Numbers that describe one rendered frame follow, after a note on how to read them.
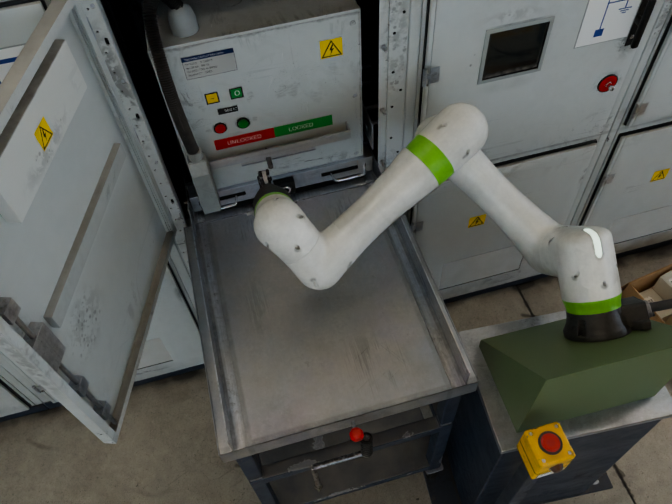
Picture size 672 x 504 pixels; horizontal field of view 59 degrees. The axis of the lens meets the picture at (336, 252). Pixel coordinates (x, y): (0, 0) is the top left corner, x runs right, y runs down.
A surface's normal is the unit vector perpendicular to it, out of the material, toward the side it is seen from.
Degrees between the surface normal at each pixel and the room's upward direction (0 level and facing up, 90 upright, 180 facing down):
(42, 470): 0
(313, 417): 0
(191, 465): 0
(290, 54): 90
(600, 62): 90
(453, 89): 90
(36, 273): 90
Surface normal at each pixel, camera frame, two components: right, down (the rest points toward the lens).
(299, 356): -0.05, -0.59
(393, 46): 0.26, 0.77
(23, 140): 1.00, 0.03
